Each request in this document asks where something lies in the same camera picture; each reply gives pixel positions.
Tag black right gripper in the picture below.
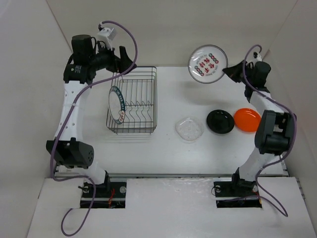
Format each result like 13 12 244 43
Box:
222 60 253 85

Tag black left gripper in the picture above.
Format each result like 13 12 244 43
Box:
89 41 137 75

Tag white plate red characters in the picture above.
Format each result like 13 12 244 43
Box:
187 45 228 84

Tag green rimmed white plate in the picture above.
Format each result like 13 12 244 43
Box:
108 86 126 124

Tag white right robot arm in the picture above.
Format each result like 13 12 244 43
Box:
223 61 296 195

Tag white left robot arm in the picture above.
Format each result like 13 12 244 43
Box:
46 35 136 197

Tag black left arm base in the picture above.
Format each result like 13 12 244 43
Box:
78 181 127 209

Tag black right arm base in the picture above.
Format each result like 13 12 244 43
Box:
211 178 262 208

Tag orange round plate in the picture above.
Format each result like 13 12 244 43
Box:
233 108 261 133

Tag black round plate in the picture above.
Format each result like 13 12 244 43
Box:
206 110 235 135

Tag clear glass plate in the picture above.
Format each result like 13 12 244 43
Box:
175 117 204 142

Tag grey wire dish rack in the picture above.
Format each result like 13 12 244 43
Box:
106 66 158 134

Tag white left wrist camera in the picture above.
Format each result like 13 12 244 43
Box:
97 27 117 50

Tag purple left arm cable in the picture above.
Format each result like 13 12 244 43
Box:
50 20 137 236

